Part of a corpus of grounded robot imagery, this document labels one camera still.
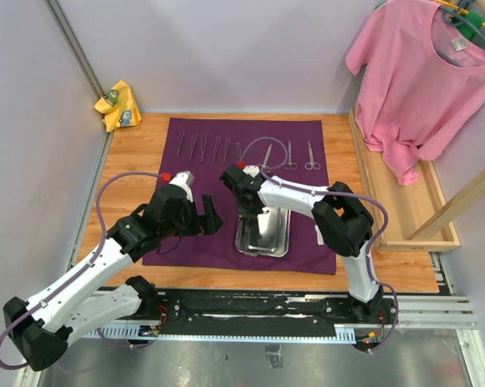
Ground aluminium rail frame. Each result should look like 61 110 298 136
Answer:
15 289 485 386

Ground pink t-shirt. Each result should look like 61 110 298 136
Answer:
346 1 485 185

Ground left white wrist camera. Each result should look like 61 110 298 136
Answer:
170 171 194 202

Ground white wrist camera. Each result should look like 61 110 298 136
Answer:
243 165 259 177
170 171 194 202

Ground grey clothes hanger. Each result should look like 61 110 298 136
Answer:
441 2 485 68

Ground purple surgical wrap cloth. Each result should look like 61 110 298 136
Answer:
143 119 336 275

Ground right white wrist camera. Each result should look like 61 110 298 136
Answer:
243 165 259 177

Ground steel instrument tray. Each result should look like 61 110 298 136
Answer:
235 207 291 258

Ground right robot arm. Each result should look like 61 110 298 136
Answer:
220 164 383 323

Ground white gauze pad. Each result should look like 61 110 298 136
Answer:
314 225 324 245

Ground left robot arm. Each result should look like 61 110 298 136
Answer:
3 184 223 371

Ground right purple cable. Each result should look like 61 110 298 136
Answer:
237 136 400 356

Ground aluminium corner post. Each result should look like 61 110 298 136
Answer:
44 0 103 99

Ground steel scissors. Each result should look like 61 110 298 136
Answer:
259 144 272 169
284 141 298 171
305 141 321 170

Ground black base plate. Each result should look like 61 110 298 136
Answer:
121 289 397 339

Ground yellow paper bag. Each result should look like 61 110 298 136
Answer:
94 80 142 133

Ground yellow hoop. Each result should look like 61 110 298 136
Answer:
435 0 485 52

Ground green hanger clip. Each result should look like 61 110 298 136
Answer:
458 11 484 40

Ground wooden tray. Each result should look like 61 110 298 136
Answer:
349 112 460 252

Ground wooden beam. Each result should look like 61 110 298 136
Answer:
408 169 485 240

